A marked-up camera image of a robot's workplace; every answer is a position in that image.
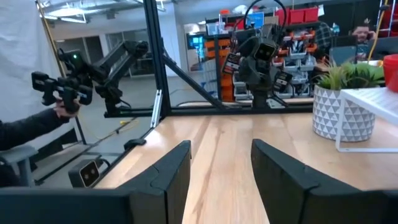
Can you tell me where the white wire rack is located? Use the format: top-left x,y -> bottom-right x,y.
335,86 -> 398,154

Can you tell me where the blue lit monitor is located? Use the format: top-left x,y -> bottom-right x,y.
186,33 -> 206,60

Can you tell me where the white curtain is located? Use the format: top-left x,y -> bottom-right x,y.
0,0 -> 77,147

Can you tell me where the green spiky plant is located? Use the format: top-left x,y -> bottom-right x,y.
315,60 -> 386,91

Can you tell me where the shelf rack with bins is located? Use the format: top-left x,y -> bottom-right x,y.
203,21 -> 326,103

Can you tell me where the black table clamp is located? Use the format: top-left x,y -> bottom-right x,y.
123,138 -> 147,152

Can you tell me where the black diagonal frame brace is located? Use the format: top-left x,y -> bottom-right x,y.
161,53 -> 226,110

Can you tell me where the person's hand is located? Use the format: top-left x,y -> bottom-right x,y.
52,97 -> 81,119

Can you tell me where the yellow floor cable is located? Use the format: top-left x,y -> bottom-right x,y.
105,119 -> 140,137

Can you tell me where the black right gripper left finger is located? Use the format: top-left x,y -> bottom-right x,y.
0,139 -> 192,224

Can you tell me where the silver aluminium bracket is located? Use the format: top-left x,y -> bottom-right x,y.
150,89 -> 164,129

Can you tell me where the person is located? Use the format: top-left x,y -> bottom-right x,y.
350,22 -> 379,45

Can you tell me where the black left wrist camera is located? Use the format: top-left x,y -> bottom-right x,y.
254,41 -> 279,62

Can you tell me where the black frame post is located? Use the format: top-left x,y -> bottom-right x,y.
142,0 -> 172,118

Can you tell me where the dark laptop screen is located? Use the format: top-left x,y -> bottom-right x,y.
328,34 -> 359,67

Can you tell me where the yellow hanging cable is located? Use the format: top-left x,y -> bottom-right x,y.
368,0 -> 390,62

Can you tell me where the black hanging tag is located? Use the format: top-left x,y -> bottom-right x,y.
221,52 -> 243,76
273,70 -> 294,93

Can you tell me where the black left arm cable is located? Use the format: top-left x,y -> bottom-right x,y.
243,0 -> 287,34

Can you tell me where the white triangle-pattern plant pot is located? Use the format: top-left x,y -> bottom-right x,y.
312,83 -> 376,143

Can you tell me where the person's forearm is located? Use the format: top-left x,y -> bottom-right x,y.
0,107 -> 71,152

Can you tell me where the red storage bin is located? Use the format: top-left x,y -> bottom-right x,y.
274,7 -> 290,26
303,6 -> 320,23
289,7 -> 305,25

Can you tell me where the black table-level camera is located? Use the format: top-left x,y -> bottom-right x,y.
68,158 -> 103,189

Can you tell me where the black horizontal frame beam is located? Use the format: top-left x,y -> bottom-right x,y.
103,105 -> 315,118

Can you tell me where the yellow-brown pole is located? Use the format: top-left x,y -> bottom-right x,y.
35,0 -> 68,78

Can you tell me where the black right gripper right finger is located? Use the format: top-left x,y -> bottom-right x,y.
251,138 -> 398,224

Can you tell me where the blue sign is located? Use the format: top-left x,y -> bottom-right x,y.
246,11 -> 266,30

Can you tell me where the red cup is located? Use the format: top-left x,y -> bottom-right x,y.
382,54 -> 398,93

